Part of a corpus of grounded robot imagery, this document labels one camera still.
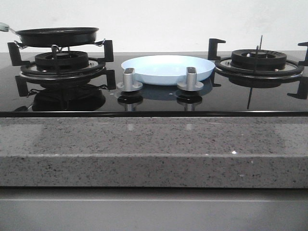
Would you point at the light blue plate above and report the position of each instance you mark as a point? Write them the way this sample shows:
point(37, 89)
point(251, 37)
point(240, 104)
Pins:
point(167, 70)

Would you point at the black frying pan mint handle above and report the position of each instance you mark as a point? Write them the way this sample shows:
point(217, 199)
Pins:
point(60, 36)

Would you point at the silver stove knob left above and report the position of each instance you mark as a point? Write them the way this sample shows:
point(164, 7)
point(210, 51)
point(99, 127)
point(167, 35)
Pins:
point(129, 84)

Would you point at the silver stove knob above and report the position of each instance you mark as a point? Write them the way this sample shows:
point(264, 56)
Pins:
point(191, 83)
point(129, 84)

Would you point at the silver stove knob right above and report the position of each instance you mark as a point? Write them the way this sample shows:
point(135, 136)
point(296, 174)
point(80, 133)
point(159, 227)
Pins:
point(191, 83)

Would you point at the black glass cooktop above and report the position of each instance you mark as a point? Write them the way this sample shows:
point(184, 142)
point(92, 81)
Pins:
point(221, 96)

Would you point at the black pan support left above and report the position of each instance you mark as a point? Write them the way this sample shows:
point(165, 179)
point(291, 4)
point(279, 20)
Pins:
point(59, 79)

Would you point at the black pan support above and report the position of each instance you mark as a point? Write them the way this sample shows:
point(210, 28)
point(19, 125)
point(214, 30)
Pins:
point(59, 79)
point(292, 72)

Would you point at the black gas burner left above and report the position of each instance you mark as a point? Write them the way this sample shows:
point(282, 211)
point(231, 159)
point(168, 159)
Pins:
point(67, 60)

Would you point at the black gas burner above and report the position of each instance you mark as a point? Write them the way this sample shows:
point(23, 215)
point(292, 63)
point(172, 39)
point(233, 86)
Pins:
point(67, 60)
point(266, 60)

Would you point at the black gas burner right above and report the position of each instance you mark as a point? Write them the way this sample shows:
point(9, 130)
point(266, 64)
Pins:
point(266, 60)

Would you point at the black pan support right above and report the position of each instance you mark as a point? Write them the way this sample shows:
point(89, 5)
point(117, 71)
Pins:
point(292, 72)

